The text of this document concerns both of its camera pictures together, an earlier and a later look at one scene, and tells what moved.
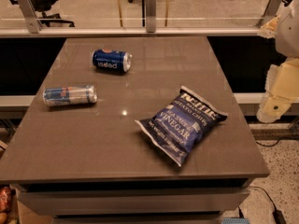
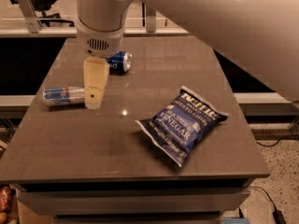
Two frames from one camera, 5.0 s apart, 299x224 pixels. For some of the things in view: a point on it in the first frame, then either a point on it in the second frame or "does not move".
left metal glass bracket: x=34 y=23 does not move
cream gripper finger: x=281 y=90 to x=97 y=45
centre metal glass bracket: x=150 y=10 does not move
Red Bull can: x=63 y=95 does not move
